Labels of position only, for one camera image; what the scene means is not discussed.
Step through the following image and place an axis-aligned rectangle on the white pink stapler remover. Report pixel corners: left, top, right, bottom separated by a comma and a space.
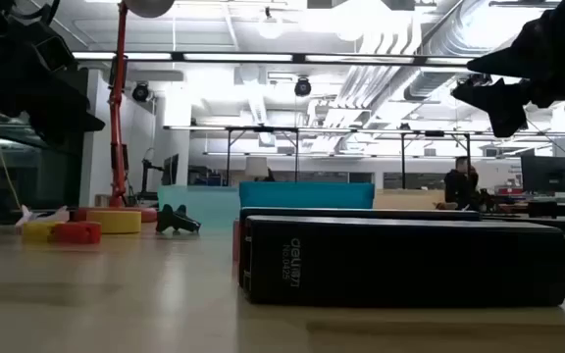
14, 204, 72, 229

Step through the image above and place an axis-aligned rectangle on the yellow tape roll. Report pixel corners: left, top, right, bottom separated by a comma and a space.
84, 209, 143, 235

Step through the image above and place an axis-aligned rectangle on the red mini stapler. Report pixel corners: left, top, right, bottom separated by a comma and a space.
49, 221, 103, 246

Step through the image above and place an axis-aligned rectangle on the yellow mini stapler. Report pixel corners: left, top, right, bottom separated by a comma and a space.
20, 220, 66, 243

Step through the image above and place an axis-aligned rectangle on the black stapler remover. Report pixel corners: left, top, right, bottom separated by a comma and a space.
154, 203, 203, 235

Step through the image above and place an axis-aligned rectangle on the large black stapler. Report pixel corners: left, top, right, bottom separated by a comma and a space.
236, 206, 565, 309

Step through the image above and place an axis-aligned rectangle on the pink tape roll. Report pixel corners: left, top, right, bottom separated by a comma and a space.
231, 219, 242, 264

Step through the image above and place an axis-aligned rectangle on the black monitor on arm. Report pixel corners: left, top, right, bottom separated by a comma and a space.
161, 153, 180, 187

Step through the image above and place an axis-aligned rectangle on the red desk lamp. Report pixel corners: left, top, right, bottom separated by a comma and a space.
73, 0, 177, 225

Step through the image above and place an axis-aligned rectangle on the black ceiling spotlight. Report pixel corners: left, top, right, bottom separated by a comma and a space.
293, 76, 313, 98
131, 81, 152, 104

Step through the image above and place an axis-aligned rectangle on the black computer monitor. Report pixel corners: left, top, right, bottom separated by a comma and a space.
519, 155, 565, 194

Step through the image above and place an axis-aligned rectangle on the person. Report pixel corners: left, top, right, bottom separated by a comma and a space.
434, 155, 497, 212

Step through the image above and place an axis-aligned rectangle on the black desk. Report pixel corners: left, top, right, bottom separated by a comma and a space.
526, 199, 565, 221

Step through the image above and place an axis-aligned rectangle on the orange plastic bin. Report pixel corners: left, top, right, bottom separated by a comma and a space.
373, 188, 448, 212

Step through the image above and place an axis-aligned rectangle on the green translucent plastic bin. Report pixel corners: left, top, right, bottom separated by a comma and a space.
157, 184, 242, 229

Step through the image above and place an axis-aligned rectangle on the black ceiling light track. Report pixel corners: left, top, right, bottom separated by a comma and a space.
71, 50, 478, 69

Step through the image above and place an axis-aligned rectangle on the round white ceiling lamp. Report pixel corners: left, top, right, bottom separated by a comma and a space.
256, 6, 284, 41

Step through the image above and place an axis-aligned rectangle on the blue plastic bin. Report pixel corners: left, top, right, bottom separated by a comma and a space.
238, 181, 377, 211

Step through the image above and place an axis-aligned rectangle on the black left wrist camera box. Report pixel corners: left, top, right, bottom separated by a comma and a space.
26, 20, 77, 75

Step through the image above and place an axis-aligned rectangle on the silver ventilation duct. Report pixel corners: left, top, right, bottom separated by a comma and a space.
402, 0, 509, 102

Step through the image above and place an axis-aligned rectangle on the yellow cable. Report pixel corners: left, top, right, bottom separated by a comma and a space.
0, 101, 23, 211

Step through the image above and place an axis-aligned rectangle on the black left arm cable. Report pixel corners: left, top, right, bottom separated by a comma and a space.
15, 0, 63, 24

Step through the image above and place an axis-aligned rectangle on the black metal rig frame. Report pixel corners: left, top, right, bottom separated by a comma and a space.
223, 125, 301, 188
399, 128, 473, 190

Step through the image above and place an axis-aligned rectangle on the black aluminium table frame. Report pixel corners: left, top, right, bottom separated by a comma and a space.
0, 208, 565, 235

